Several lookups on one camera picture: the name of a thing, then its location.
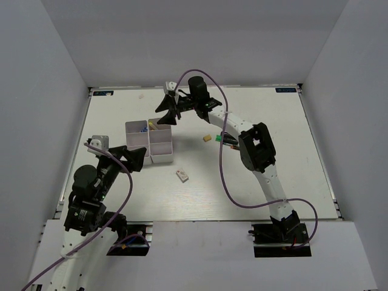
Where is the tan eraser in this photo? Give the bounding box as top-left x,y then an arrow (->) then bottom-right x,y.
203,135 -> 212,142

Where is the blue table label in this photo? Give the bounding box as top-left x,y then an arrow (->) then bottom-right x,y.
275,87 -> 297,93
92,90 -> 114,96

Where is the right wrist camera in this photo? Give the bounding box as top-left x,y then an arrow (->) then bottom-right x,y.
163,81 -> 177,97

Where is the right white organizer box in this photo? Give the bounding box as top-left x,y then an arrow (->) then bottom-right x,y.
148,118 -> 173,164

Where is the white staple box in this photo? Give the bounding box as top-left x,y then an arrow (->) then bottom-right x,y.
176,169 -> 189,183

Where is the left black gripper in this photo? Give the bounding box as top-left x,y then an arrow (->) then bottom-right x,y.
96,145 -> 147,200

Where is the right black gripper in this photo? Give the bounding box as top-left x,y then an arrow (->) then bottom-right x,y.
156,94 -> 199,125

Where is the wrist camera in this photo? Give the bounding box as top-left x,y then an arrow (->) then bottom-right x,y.
86,135 -> 109,156
163,81 -> 177,97

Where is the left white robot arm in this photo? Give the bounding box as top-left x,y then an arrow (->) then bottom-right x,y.
48,139 -> 146,290

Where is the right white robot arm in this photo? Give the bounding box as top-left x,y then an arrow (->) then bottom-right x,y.
155,76 -> 300,242

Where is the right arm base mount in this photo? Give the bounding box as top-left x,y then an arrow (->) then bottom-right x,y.
248,223 -> 312,258

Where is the left blue table label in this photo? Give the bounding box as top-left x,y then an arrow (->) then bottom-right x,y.
92,90 -> 114,96

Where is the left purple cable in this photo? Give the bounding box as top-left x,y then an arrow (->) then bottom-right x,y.
21,142 -> 151,291

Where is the yellow-capped white pen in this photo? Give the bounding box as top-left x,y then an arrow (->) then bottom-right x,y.
148,121 -> 160,130

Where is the right blue table label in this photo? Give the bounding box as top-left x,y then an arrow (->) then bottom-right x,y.
275,87 -> 297,93

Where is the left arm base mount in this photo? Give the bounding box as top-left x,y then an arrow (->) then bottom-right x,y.
107,214 -> 153,256

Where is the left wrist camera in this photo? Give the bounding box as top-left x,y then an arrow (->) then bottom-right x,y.
86,135 -> 109,156

